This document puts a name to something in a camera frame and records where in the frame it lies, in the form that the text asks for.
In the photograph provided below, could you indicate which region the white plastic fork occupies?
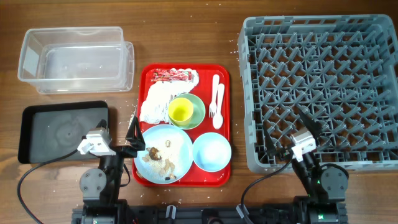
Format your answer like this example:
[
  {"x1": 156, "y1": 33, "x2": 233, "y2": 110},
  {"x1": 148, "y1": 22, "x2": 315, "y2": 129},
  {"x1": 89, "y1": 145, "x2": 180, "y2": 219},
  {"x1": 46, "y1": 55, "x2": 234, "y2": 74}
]
[{"x1": 209, "y1": 74, "x2": 220, "y2": 118}]

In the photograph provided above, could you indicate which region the grey dishwasher rack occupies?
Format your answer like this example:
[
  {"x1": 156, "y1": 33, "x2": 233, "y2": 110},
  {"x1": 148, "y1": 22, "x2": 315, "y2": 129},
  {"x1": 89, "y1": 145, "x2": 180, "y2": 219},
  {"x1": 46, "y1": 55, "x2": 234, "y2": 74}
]
[{"x1": 238, "y1": 14, "x2": 397, "y2": 174}]

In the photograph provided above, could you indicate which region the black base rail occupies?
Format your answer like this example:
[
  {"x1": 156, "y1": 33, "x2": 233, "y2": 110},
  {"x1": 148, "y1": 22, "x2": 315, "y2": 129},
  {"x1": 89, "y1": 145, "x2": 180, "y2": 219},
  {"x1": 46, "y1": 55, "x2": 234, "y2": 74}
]
[{"x1": 71, "y1": 204, "x2": 349, "y2": 224}]

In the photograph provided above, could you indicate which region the food scraps and rice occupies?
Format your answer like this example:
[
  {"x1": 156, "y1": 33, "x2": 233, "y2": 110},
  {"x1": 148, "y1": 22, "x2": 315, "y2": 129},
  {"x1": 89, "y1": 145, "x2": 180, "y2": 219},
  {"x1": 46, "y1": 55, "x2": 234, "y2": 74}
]
[{"x1": 141, "y1": 135, "x2": 183, "y2": 180}]

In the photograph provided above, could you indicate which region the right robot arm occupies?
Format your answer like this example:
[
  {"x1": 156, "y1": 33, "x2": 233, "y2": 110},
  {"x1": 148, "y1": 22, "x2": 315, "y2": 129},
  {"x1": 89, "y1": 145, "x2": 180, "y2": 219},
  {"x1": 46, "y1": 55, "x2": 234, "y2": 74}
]
[{"x1": 263, "y1": 110, "x2": 349, "y2": 223}]

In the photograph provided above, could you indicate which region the black tray bin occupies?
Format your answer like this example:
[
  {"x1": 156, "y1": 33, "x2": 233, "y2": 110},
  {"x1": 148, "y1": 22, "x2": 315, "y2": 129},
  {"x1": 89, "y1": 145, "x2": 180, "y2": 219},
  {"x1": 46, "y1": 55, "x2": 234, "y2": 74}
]
[{"x1": 17, "y1": 101, "x2": 110, "y2": 164}]

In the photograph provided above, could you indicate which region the white plastic spoon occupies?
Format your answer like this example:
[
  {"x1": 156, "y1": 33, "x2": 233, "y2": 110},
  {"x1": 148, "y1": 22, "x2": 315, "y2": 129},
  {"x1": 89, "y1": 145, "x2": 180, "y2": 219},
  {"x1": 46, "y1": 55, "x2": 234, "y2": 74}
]
[{"x1": 213, "y1": 83, "x2": 225, "y2": 129}]

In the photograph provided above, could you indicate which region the small light blue bowl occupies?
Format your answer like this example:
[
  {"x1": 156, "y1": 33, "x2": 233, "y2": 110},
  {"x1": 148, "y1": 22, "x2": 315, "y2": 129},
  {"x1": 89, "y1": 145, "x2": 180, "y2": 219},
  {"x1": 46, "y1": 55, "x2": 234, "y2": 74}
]
[{"x1": 193, "y1": 133, "x2": 232, "y2": 172}]

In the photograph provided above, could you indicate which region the green bowl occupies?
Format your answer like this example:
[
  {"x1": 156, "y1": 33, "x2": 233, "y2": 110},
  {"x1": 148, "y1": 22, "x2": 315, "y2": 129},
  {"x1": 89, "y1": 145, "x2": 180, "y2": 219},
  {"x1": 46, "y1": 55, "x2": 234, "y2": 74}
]
[{"x1": 170, "y1": 93, "x2": 206, "y2": 129}]

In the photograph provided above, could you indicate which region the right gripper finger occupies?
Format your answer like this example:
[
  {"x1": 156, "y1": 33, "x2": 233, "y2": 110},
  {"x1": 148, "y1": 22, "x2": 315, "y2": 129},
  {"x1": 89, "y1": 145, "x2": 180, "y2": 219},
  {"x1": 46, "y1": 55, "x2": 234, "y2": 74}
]
[
  {"x1": 262, "y1": 123, "x2": 277, "y2": 156},
  {"x1": 298, "y1": 108, "x2": 322, "y2": 139}
]

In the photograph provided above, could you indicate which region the clear plastic bin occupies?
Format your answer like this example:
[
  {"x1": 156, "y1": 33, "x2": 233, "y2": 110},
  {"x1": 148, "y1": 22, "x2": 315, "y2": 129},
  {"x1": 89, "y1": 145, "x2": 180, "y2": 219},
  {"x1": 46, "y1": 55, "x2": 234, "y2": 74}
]
[{"x1": 17, "y1": 27, "x2": 134, "y2": 94}]

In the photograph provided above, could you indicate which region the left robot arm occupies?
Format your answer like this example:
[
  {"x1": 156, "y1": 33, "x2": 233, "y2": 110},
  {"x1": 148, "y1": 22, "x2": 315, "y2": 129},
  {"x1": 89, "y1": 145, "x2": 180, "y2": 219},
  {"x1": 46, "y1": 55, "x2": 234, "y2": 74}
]
[{"x1": 71, "y1": 116, "x2": 146, "y2": 224}]

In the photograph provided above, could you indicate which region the yellow cup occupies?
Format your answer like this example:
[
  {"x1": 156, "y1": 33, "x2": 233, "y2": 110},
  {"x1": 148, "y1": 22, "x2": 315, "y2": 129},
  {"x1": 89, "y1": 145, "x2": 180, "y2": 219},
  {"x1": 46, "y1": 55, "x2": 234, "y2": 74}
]
[{"x1": 168, "y1": 98, "x2": 194, "y2": 126}]

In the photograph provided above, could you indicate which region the large light blue plate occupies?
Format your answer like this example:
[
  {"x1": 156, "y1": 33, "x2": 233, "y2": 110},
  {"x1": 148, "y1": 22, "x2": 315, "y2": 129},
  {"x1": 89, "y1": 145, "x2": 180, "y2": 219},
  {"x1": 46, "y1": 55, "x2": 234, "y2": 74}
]
[{"x1": 134, "y1": 124, "x2": 193, "y2": 185}]

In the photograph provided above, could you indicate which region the white napkin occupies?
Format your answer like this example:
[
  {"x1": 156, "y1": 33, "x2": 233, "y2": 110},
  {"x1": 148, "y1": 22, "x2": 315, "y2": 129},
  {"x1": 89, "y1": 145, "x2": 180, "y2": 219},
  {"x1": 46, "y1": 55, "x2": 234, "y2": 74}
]
[{"x1": 139, "y1": 68, "x2": 200, "y2": 124}]

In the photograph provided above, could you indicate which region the red candy wrapper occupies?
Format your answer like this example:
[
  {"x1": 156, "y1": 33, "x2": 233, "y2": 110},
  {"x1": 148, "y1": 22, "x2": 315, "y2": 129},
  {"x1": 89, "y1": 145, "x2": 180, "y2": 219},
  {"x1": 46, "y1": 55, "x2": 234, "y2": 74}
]
[{"x1": 151, "y1": 68, "x2": 192, "y2": 82}]

